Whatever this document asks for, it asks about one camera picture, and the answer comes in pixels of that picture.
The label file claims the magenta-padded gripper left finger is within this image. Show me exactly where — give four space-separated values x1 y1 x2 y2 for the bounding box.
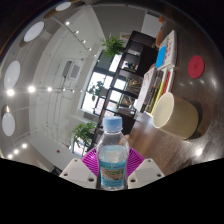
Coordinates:
59 147 101 190

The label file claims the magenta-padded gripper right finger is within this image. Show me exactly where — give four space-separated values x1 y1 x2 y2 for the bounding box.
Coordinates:
126 147 166 190

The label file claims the clear water bottle blue cap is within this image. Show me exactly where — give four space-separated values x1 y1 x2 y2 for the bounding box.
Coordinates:
95 115 131 192

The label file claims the potted green plant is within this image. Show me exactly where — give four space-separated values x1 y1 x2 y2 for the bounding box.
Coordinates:
68 121 98 156
100 33 126 60
87 79 105 102

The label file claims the cream ceramic mug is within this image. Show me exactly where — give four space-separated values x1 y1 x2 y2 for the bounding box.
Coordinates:
152 91 200 140

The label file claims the yellow-spined book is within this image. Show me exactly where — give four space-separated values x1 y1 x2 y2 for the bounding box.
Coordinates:
150 71 170 117

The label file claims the dark-spined book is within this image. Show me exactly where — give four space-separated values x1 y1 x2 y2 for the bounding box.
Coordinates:
143 69 165 114

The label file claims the white-covered book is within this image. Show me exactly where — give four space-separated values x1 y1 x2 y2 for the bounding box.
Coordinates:
134 66 158 113

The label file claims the red and white book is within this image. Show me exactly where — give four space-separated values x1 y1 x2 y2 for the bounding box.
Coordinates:
159 68 176 98

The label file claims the group of ceiling spotlights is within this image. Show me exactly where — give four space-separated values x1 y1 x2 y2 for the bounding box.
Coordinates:
5 20 93 159

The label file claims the ceiling air conditioner unit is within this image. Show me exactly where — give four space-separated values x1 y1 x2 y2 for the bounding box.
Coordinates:
62 59 83 81

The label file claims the black open shelf unit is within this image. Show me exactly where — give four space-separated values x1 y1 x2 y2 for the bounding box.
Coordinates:
92 30 160 136

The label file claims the flat round red coaster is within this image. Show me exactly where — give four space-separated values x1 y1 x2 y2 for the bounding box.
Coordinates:
187 54 205 80

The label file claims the group of round ceiling panels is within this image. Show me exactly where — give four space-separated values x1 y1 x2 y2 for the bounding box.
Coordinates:
1 1 73 138

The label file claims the large white book blue patch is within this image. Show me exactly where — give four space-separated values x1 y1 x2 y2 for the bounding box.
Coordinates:
154 29 178 71

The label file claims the group of orange chairs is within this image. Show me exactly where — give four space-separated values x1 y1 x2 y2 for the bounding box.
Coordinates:
154 15 167 48

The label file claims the white wall board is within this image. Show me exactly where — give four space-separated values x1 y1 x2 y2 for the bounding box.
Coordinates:
141 12 163 39

